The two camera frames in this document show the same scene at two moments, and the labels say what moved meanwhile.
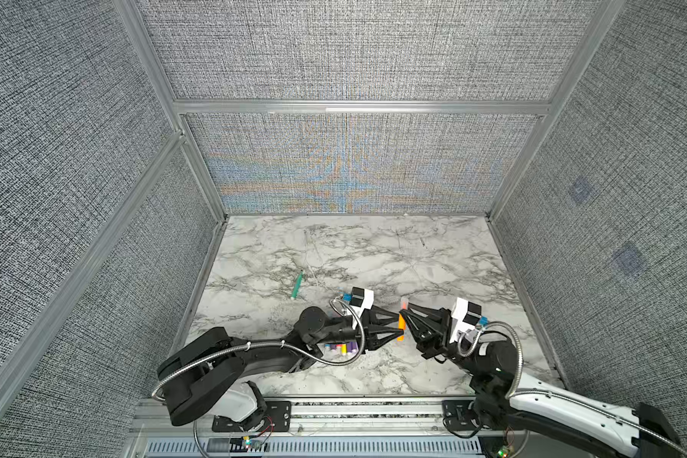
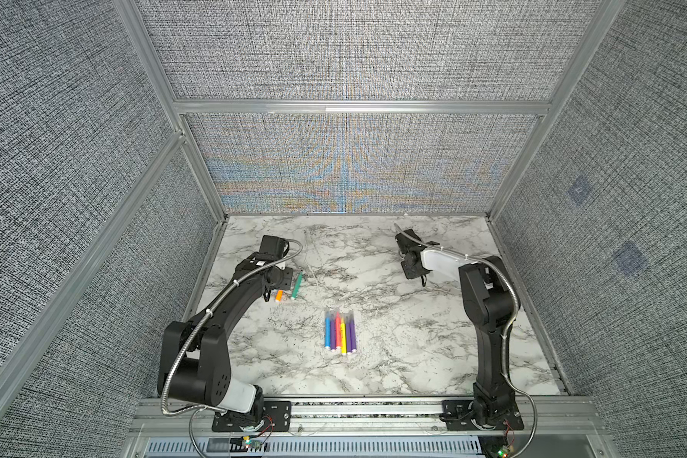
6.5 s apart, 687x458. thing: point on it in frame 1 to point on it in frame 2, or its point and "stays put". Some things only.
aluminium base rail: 324,419 stays put
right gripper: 432,344 to 407,275
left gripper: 369,322 to 283,281
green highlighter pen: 297,284 stays put
